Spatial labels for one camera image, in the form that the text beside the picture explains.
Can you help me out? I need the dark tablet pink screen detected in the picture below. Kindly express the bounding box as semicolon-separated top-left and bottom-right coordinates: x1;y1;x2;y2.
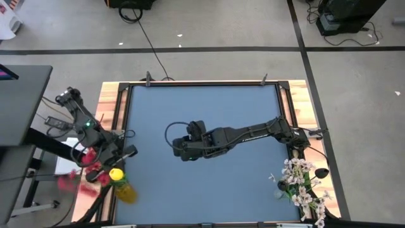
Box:
0;64;19;82

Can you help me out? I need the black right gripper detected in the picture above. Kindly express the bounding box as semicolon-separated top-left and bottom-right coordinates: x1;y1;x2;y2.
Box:
171;119;208;157

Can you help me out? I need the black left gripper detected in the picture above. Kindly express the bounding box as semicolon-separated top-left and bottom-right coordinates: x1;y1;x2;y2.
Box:
85;144;139;184

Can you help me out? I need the white paper sheet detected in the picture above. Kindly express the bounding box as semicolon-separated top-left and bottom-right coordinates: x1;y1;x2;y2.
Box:
0;0;23;41

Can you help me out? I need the yellow artificial tulip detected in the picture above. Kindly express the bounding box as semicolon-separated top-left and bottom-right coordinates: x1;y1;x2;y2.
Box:
109;167;127;187

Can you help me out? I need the black floor cable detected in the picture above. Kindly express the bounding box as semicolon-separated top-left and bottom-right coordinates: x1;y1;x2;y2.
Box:
118;1;175;82

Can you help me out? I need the yellow glass vase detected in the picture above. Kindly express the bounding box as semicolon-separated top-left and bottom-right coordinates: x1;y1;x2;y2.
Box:
114;182;139;205

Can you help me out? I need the large black equipment stand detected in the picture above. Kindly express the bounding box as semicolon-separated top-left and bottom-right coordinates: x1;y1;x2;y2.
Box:
316;0;387;36

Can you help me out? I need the white flat board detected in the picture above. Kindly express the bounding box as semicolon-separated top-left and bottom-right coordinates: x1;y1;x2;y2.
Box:
54;137;90;177

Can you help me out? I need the grey power box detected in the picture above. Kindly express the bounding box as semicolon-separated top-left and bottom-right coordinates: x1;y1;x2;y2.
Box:
319;12;340;31

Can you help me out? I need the black table frame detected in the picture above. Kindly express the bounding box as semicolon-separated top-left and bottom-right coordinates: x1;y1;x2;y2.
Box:
74;79;352;228

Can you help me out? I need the grey desk foot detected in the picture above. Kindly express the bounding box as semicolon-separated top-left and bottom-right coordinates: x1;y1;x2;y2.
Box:
11;199;61;219

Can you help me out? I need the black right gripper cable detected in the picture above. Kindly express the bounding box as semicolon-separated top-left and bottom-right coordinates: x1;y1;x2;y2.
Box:
164;121;192;151

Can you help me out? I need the grey desk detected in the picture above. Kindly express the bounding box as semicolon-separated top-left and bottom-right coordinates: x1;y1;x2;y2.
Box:
0;65;53;222

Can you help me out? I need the black equipment case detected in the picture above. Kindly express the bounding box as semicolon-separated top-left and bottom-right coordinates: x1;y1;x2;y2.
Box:
106;0;156;10

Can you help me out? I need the black power adapter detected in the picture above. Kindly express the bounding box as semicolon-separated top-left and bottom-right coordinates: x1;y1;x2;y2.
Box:
44;116;66;129

